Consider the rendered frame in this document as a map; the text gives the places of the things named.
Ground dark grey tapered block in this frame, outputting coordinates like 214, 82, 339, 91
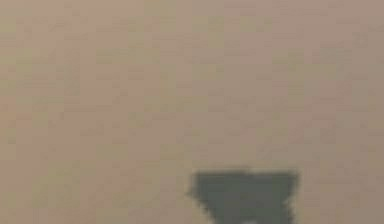
186, 168, 301, 224

